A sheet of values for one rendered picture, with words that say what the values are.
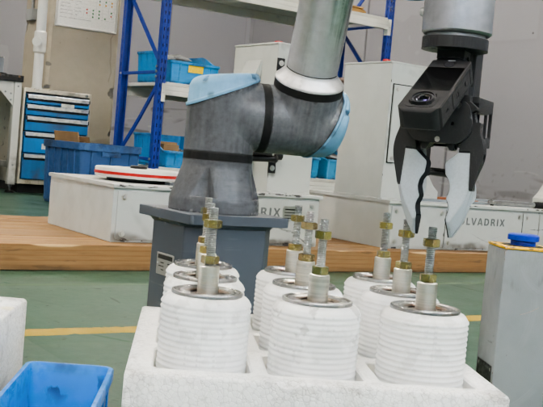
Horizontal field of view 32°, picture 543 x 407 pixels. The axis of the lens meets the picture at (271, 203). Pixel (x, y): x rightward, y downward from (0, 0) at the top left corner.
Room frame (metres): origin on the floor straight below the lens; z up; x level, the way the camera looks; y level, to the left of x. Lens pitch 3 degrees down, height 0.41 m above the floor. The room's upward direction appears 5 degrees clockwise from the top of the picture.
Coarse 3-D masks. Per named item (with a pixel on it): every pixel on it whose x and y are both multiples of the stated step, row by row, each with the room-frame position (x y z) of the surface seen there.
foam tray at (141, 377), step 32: (256, 352) 1.07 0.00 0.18; (128, 384) 0.93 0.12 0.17; (160, 384) 0.93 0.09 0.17; (192, 384) 0.93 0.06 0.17; (224, 384) 0.94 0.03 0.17; (256, 384) 0.94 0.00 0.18; (288, 384) 0.95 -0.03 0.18; (320, 384) 0.95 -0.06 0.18; (352, 384) 0.96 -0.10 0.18; (384, 384) 0.97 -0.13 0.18; (480, 384) 1.01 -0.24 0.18
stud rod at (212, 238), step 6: (210, 210) 1.01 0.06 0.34; (216, 210) 1.01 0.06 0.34; (210, 216) 1.01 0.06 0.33; (216, 216) 1.01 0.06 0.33; (210, 228) 1.01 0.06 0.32; (210, 234) 1.01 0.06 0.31; (216, 234) 1.01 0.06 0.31; (210, 240) 1.01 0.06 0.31; (216, 240) 1.01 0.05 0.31; (210, 246) 1.01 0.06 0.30; (210, 252) 1.01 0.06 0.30; (210, 264) 1.01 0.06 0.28
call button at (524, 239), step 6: (510, 234) 1.24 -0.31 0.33; (516, 234) 1.23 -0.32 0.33; (522, 234) 1.22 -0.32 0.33; (528, 234) 1.23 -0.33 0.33; (534, 234) 1.25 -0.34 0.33; (516, 240) 1.23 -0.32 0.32; (522, 240) 1.22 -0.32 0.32; (528, 240) 1.22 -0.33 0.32; (534, 240) 1.22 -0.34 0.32; (534, 246) 1.23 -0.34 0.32
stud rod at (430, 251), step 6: (432, 228) 1.03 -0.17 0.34; (432, 234) 1.03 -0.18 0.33; (432, 252) 1.03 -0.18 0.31; (426, 258) 1.03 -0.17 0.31; (432, 258) 1.03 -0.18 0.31; (426, 264) 1.03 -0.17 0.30; (432, 264) 1.03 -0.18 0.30; (426, 270) 1.03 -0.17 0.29; (432, 270) 1.03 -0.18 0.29; (426, 282) 1.03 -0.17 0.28
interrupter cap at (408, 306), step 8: (392, 304) 1.03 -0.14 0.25; (400, 304) 1.03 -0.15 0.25; (408, 304) 1.04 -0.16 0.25; (440, 304) 1.06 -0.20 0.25; (408, 312) 1.00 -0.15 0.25; (416, 312) 1.00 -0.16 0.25; (424, 312) 1.00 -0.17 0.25; (432, 312) 1.00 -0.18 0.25; (440, 312) 1.00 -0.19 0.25; (448, 312) 1.00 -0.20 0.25; (456, 312) 1.01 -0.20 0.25
